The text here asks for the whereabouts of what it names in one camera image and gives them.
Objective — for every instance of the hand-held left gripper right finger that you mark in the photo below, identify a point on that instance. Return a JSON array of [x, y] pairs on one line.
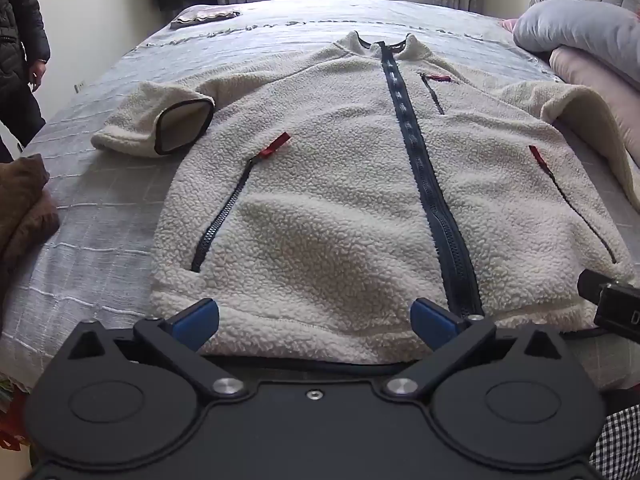
[[430, 322]]

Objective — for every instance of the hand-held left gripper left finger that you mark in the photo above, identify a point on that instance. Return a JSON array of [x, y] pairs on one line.
[[197, 317]]

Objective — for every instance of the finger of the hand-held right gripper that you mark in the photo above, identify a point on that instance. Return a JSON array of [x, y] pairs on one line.
[[590, 285]]

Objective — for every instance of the cream fleece zip jacket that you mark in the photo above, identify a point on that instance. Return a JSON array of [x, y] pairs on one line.
[[325, 210]]

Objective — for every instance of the black white checked clothing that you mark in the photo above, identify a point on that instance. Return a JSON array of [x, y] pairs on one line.
[[617, 445]]

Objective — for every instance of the grey checked bed blanket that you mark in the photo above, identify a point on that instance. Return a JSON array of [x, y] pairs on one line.
[[100, 200]]

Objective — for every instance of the pink pillow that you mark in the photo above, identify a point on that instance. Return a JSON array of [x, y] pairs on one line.
[[600, 85]]

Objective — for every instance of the brown cloth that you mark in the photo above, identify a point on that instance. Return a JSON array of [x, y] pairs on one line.
[[22, 210]]

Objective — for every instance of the colourful printed cloth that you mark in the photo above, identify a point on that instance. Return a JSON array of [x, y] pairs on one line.
[[10, 420]]

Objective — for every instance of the light grey pillow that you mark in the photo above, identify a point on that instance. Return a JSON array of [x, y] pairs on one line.
[[575, 30]]

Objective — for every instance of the white wall socket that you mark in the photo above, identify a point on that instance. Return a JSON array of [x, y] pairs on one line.
[[78, 85]]

